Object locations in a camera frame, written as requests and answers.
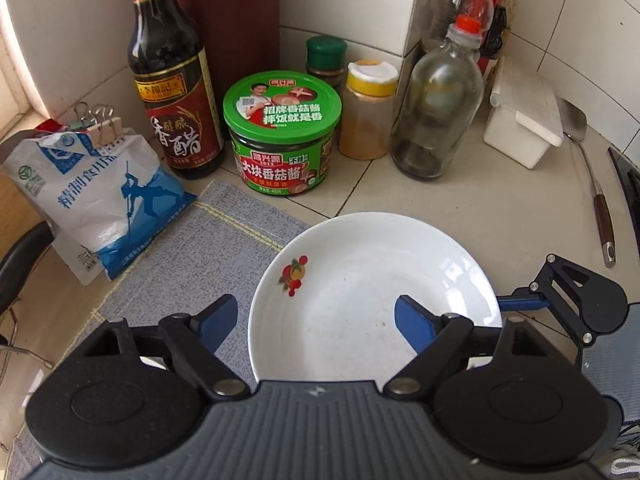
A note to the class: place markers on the grey and teal dish mat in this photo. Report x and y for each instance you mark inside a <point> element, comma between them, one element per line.
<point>222,244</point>

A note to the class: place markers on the green lid mushroom sauce jar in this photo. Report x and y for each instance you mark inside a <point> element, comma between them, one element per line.
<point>282,127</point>

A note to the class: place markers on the white seasoning box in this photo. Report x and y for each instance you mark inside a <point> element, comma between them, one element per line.
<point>524,120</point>

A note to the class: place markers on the binder clips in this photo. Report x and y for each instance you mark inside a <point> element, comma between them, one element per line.
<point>98,121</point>

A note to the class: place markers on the dark vinegar bottle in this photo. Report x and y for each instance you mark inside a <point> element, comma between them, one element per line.
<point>167,59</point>

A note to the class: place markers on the white fruit plate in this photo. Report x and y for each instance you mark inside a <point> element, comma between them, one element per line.
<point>324,310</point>

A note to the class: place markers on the dark red knife block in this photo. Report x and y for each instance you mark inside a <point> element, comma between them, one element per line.
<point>241,37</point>

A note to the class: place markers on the white blue salt bag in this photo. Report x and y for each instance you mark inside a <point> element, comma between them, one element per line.
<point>111,199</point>

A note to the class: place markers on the green lid spice jar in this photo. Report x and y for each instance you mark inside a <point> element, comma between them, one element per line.
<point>326,60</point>

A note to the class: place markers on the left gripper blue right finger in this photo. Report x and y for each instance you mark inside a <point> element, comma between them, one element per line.
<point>438,341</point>

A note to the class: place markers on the santoku kitchen knife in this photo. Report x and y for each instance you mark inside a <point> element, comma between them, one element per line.
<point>19,261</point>

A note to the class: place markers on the metal spatula wooden handle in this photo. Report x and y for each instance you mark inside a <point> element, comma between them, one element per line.
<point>574,125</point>

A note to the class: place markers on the clear glass bottle red cap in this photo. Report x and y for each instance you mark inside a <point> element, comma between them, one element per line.
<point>444,94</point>

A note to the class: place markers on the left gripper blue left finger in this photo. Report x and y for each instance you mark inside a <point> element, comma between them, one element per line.
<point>192,341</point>

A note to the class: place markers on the yellow lid spice jar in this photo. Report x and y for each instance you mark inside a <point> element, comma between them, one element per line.
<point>368,109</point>

